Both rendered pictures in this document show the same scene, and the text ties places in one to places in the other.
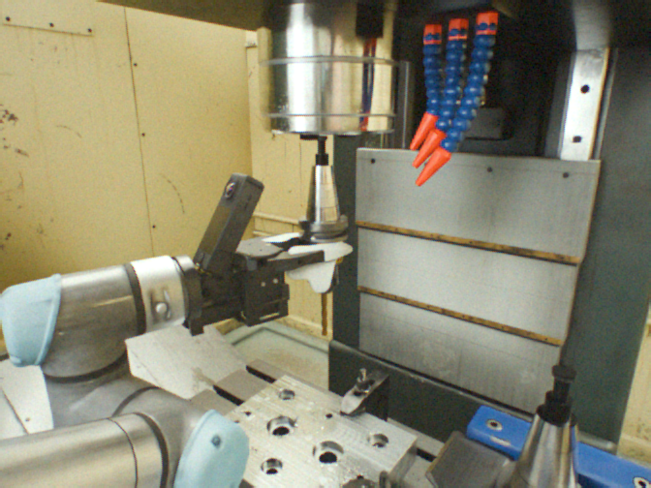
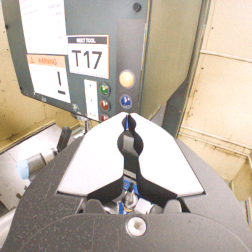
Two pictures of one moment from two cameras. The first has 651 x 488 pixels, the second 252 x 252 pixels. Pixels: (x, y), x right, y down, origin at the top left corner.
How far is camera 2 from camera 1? 0.28 m
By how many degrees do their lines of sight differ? 19
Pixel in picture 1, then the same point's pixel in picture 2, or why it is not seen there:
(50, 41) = (7, 54)
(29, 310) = (23, 170)
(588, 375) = not seen: hidden behind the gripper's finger
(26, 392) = (18, 157)
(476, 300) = not seen: hidden behind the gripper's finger
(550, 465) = (129, 197)
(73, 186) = (19, 97)
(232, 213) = (64, 139)
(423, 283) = not seen: hidden behind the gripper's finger
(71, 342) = (33, 174)
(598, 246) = (165, 123)
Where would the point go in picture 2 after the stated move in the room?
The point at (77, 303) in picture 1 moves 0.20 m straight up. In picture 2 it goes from (32, 167) to (13, 123)
